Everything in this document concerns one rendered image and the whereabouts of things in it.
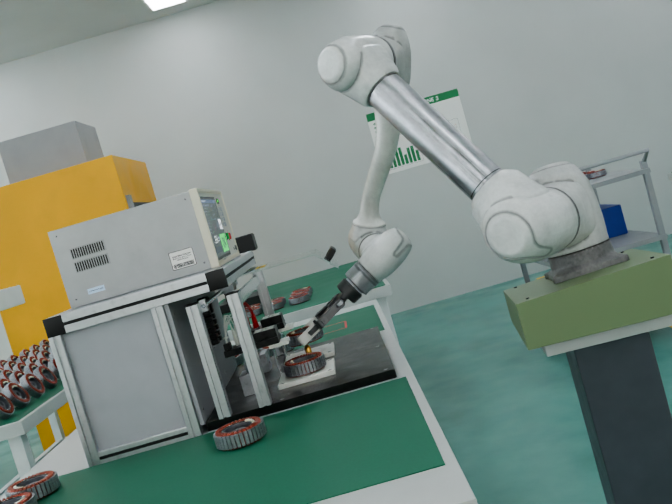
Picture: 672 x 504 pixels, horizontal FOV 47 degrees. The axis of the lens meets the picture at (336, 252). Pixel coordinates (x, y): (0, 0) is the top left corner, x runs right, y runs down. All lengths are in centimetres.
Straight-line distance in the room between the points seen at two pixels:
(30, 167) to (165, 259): 422
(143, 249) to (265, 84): 554
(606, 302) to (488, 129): 579
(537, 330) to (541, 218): 26
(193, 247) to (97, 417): 47
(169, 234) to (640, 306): 112
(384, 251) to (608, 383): 70
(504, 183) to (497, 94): 582
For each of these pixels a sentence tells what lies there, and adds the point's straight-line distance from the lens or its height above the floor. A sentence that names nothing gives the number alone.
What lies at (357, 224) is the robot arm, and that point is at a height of 111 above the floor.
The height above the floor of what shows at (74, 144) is 213.
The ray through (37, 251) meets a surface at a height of 144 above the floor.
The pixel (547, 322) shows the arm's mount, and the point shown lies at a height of 80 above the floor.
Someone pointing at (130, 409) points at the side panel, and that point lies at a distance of 192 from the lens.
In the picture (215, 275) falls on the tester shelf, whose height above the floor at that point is 110.
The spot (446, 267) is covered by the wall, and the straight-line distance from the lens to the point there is 744.
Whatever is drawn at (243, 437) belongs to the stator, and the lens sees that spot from 166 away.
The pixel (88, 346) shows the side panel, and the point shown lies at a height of 102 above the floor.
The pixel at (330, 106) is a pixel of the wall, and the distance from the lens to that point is 738.
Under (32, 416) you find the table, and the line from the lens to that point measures 313.
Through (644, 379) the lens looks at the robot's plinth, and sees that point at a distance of 199.
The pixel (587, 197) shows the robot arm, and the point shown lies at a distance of 193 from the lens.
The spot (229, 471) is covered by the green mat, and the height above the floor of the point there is 75.
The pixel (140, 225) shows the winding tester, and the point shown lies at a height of 127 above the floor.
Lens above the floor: 119
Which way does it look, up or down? 4 degrees down
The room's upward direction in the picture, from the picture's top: 16 degrees counter-clockwise
